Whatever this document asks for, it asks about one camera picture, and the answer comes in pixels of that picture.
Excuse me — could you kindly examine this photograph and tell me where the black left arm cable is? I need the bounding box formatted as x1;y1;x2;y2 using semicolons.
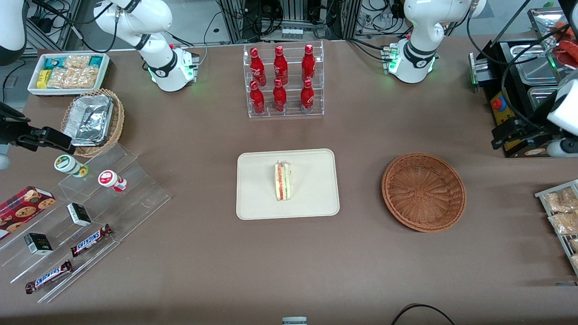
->
465;0;570;131

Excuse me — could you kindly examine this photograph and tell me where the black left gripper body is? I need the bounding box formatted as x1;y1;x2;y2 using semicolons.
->
513;104;560;144

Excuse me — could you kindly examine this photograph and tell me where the cream plastic tray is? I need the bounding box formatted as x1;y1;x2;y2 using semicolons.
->
236;149;340;221

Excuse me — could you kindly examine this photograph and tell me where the clear acrylic bottle rack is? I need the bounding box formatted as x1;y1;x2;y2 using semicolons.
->
243;41;325;119

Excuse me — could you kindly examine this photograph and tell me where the red lid yogurt bottle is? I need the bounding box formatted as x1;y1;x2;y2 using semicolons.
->
98;170;127;192

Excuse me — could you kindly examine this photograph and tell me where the red plaid cookie box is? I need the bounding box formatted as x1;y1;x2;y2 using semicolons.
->
0;186;57;240

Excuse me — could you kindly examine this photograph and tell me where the brown wicker basket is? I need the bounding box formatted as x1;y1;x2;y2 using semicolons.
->
382;153;466;233

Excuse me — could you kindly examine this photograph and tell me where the silver foil container stack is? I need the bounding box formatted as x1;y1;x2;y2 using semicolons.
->
63;95;113;147

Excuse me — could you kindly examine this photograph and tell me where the red cola bottle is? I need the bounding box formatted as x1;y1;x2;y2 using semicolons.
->
273;79;288;113
274;46;289;86
250;47;267;87
250;80;266;115
300;79;315;113
302;44;316;84

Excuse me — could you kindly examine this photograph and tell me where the Snickers chocolate bar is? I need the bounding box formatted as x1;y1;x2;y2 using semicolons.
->
70;224;113;258
25;260;73;294

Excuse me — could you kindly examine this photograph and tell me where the tray of packaged snacks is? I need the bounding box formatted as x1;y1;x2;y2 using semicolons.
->
534;180;578;277

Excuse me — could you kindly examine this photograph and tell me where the steel food pan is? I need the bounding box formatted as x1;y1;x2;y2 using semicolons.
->
527;86;558;113
510;44;560;85

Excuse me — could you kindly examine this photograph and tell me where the clear acrylic step display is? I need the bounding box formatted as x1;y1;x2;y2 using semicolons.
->
0;144;171;304

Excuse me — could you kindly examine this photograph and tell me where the light wicker basket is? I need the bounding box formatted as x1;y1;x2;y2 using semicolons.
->
61;88;125;158

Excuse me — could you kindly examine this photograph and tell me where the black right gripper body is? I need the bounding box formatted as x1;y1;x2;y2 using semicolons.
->
0;103;49;152

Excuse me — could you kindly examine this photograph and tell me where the white rectangular snack bin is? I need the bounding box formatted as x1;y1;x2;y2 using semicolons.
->
28;53;110;97

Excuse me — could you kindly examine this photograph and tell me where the clear bag of pastries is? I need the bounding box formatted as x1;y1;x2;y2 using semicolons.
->
549;212;578;235
543;189;578;214

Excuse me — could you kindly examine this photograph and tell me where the green lid yogurt bottle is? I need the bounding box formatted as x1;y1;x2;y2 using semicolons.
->
54;154;89;178

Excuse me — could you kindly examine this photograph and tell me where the small black box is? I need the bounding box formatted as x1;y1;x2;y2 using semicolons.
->
67;203;92;227
24;233;53;255

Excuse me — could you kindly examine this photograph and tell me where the red sausage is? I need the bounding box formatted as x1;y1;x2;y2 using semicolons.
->
555;41;578;68

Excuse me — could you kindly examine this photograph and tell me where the large clear cracker bag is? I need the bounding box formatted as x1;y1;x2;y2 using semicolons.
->
47;67;99;89

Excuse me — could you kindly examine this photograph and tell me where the black food warmer case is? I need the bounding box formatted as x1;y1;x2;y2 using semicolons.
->
469;0;578;158

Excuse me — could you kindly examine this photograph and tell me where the black cable loop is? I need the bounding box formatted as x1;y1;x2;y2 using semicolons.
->
391;304;457;325

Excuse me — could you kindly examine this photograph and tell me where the triangle sandwich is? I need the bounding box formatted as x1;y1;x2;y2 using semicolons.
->
274;161;292;202

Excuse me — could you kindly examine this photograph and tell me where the small clear cracker bag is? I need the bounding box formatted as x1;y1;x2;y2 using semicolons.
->
63;55;91;69

